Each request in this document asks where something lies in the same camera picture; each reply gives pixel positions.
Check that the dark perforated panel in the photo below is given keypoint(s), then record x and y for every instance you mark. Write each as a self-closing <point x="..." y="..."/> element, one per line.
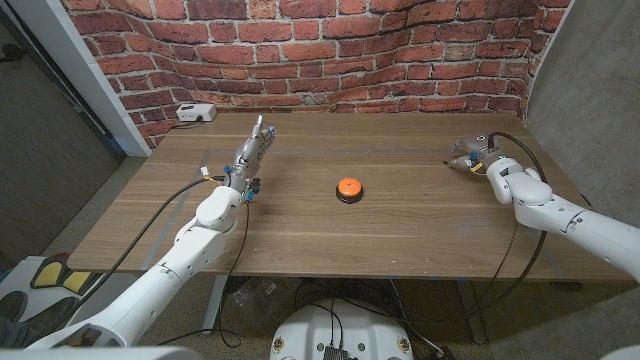
<point x="50" y="150"/>

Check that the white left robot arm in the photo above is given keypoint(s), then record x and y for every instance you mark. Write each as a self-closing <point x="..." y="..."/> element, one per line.
<point x="170" y="270"/>

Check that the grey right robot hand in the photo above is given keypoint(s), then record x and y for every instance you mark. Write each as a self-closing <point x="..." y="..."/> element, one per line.
<point x="475" y="147"/>

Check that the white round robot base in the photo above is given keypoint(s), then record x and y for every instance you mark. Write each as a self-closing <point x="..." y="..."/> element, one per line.
<point x="310" y="330"/>

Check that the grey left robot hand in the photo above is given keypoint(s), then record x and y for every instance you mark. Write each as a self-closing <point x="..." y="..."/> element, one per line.
<point x="252" y="152"/>

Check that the red brick printed backdrop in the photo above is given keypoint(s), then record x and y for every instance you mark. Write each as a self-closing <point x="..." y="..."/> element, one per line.
<point x="310" y="55"/>

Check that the white robot torso edge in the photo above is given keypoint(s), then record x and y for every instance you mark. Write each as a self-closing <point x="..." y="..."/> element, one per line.
<point x="100" y="354"/>

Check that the white power strip box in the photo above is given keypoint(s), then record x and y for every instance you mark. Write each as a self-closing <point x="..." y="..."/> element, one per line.
<point x="195" y="112"/>

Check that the orange button black base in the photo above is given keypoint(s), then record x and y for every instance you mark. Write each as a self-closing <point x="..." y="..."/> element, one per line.
<point x="349" y="187"/>

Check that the person leg in jeans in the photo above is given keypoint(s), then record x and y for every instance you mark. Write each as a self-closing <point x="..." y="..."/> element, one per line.
<point x="12" y="334"/>

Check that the grey metal table leg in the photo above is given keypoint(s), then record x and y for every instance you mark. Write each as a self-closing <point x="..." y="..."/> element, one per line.
<point x="215" y="305"/>
<point x="472" y="312"/>

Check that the white post beside backdrop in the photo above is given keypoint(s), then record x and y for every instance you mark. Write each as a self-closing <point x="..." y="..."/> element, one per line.
<point x="85" y="75"/>

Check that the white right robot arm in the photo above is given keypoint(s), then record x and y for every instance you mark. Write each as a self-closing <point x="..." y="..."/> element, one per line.
<point x="565" y="217"/>

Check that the clear plastic bag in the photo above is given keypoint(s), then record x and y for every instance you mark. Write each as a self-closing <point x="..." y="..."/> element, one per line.
<point x="255" y="300"/>

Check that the white mat yellow black shapes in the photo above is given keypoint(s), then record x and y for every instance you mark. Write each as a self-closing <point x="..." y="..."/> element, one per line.
<point x="47" y="274"/>

